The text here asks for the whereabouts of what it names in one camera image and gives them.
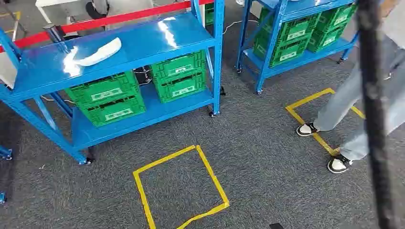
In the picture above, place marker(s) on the green plastic crate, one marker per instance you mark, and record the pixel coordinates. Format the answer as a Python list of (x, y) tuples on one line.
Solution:
[(177, 64), (284, 53), (180, 90), (326, 39), (114, 113), (294, 30), (101, 88), (209, 14), (337, 17)]

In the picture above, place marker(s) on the yellow tape square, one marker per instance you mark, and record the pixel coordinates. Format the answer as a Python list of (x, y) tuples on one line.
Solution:
[(211, 172), (310, 98)]

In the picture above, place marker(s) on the large blue metal shelf rack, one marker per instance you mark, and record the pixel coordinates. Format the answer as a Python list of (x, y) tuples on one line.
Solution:
[(126, 44)]

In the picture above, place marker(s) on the small blue metal shelf rack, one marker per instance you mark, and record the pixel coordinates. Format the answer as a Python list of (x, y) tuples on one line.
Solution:
[(303, 58)]

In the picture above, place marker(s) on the red barrier belt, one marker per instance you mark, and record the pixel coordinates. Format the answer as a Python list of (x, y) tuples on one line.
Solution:
[(126, 17)]

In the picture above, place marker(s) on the seated person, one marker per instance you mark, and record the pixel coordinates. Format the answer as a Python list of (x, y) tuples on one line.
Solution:
[(126, 6)]

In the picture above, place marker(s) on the white table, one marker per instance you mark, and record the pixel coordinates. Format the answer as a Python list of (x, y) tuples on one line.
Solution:
[(50, 2)]

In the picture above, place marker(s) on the chrome stanchion post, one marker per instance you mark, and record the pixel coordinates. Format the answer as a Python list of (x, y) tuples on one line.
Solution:
[(53, 33)]

